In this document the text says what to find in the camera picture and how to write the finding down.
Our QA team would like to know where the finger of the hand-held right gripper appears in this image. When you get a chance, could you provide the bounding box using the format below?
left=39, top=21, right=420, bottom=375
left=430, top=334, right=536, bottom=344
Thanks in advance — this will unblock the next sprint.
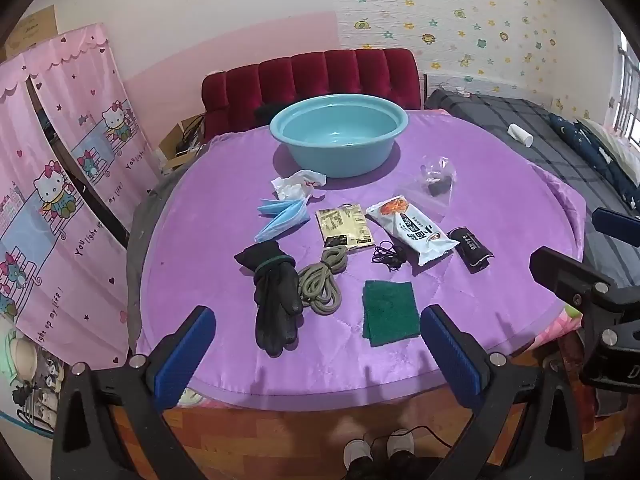
left=529, top=246, right=632, bottom=313
left=591, top=207, right=640, bottom=249

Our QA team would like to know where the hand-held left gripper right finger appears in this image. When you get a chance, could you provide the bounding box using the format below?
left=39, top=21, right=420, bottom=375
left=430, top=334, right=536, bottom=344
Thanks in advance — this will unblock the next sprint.
left=420, top=304, right=586, bottom=480

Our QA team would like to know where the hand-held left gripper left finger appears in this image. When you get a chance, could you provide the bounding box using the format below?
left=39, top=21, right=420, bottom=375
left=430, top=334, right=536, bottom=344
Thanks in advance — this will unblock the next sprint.
left=50, top=305, right=217, bottom=480

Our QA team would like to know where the green scouring pad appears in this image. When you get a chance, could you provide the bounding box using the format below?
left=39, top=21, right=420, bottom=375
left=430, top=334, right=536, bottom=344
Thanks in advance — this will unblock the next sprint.
left=362, top=280, right=421, bottom=348

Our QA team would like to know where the small black pouch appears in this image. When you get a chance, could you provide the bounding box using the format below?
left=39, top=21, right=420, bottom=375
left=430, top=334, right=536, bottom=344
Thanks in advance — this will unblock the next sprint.
left=446, top=227, right=495, bottom=274

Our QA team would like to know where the black gloves pair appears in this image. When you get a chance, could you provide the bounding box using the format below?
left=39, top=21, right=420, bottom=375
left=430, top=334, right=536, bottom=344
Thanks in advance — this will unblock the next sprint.
left=234, top=240, right=305, bottom=358

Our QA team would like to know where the black earphone cable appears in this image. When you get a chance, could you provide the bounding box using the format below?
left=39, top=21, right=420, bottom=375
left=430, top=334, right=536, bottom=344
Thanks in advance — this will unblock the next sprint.
left=371, top=240, right=408, bottom=272

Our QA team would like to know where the white orange snack packet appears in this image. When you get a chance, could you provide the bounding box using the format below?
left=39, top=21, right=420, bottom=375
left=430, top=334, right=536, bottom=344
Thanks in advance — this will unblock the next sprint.
left=365, top=199, right=461, bottom=267

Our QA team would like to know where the grey-green rope bundle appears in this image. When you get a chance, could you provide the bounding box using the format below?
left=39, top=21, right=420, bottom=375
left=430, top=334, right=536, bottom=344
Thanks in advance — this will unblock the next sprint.
left=297, top=246, right=347, bottom=317

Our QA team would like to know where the clear zip bag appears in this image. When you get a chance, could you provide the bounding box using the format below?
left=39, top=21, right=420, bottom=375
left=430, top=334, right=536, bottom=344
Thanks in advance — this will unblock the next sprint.
left=392, top=155, right=457, bottom=221

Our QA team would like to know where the blue face mask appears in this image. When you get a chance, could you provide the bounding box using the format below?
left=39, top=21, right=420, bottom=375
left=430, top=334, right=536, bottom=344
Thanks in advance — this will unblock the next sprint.
left=254, top=197, right=310, bottom=243

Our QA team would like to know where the beige printed packet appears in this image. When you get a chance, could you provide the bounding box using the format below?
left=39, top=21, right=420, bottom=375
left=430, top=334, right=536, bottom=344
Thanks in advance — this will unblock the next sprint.
left=316, top=203, right=376, bottom=256

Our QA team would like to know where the white plastic bag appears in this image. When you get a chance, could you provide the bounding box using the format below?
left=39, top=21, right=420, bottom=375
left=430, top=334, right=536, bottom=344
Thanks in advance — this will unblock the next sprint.
left=271, top=170, right=327, bottom=202

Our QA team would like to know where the light blue plastic basin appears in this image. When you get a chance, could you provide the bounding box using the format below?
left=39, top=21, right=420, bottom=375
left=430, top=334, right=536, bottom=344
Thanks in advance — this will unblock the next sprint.
left=270, top=94, right=408, bottom=178

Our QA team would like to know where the pink floral blanket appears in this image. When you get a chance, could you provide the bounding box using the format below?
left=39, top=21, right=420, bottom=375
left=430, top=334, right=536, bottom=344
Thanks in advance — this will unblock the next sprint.
left=537, top=305, right=586, bottom=351

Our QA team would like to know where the white pillow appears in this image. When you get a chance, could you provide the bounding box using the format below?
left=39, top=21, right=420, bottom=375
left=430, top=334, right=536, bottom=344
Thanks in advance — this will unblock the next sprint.
left=582, top=117, right=640, bottom=176

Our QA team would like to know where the navy star pillow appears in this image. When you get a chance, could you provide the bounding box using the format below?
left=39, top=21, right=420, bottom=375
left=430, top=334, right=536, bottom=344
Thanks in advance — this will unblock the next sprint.
left=547, top=112, right=640, bottom=206

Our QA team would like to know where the grey plaid bed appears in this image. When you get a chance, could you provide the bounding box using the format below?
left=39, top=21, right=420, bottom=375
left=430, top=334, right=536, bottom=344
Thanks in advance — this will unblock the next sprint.
left=425, top=89, right=640, bottom=291

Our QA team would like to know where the person's right shoe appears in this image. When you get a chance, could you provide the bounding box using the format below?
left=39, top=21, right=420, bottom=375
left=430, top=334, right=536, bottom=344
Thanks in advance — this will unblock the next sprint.
left=386, top=429, right=416, bottom=461

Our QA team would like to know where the person's shoe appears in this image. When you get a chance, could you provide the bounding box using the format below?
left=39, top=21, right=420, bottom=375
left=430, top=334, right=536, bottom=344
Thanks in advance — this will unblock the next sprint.
left=386, top=429, right=416, bottom=461
left=343, top=438, right=373, bottom=471

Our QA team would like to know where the grey cloth under cover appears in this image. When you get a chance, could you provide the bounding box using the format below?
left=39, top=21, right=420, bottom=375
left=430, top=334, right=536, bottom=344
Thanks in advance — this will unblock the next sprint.
left=125, top=175, right=186, bottom=356

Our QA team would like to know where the window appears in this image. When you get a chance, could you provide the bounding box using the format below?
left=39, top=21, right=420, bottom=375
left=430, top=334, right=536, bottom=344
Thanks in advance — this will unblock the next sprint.
left=612, top=30, right=640, bottom=146

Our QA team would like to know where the person's left shoe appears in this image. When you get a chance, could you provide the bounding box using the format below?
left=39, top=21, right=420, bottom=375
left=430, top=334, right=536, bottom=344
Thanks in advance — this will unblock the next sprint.
left=343, top=438, right=373, bottom=471

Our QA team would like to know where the cartoon printed sheet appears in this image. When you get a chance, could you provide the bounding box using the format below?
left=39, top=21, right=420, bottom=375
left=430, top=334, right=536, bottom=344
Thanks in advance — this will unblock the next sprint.
left=0, top=310, right=68, bottom=433

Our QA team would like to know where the pink cartoon curtain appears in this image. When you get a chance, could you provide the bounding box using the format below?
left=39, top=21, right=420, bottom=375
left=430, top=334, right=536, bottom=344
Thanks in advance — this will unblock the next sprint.
left=0, top=22, right=161, bottom=368

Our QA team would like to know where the open cardboard box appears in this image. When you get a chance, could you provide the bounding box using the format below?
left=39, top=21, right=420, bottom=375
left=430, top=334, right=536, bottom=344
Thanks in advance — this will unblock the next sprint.
left=159, top=115, right=208, bottom=176

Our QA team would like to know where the red tufted sofa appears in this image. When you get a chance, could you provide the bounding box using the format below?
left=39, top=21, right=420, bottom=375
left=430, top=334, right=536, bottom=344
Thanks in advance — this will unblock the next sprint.
left=201, top=49, right=422, bottom=133

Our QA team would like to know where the flat cardboard sheet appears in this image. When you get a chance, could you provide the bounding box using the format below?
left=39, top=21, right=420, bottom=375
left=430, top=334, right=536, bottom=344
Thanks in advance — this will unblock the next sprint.
left=5, top=5, right=58, bottom=56

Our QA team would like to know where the black floor cable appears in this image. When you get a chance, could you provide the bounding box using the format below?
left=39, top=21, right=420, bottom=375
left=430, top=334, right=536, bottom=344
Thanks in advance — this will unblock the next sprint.
left=372, top=425, right=468, bottom=453

